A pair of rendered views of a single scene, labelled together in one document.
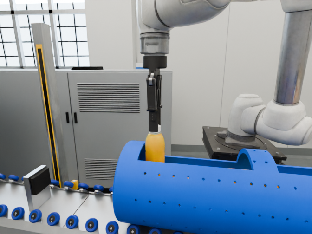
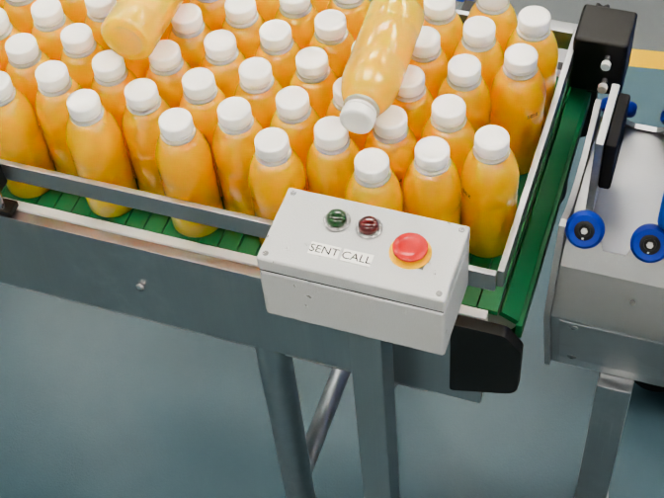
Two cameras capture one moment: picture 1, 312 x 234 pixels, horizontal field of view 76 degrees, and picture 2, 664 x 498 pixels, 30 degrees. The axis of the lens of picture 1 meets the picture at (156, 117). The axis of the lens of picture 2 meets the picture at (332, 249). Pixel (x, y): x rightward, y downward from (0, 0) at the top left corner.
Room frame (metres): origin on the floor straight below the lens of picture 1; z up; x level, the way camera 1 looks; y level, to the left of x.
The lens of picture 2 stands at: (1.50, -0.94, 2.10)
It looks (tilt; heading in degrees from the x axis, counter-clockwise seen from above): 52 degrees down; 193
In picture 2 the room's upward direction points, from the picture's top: 6 degrees counter-clockwise
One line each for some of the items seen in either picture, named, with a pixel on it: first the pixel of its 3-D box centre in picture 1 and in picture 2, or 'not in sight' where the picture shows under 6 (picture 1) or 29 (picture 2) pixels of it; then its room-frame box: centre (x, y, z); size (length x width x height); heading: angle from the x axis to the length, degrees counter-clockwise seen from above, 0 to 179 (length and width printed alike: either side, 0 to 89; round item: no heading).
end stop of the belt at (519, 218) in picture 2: not in sight; (539, 152); (0.46, -0.90, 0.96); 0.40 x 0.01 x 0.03; 169
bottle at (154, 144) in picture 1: (155, 152); not in sight; (0.64, 0.00, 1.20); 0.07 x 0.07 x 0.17
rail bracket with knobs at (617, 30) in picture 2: not in sight; (600, 55); (0.28, -0.83, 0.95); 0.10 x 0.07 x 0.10; 169
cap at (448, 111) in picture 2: not in sight; (449, 111); (0.51, -1.01, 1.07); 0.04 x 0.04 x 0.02
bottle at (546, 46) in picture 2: not in sight; (529, 75); (0.35, -0.92, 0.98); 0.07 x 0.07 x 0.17
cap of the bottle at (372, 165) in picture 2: not in sight; (372, 165); (0.60, -1.09, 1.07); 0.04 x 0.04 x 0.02
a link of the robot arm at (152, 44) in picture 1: (154, 46); not in sight; (0.64, 0.00, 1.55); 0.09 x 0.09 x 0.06
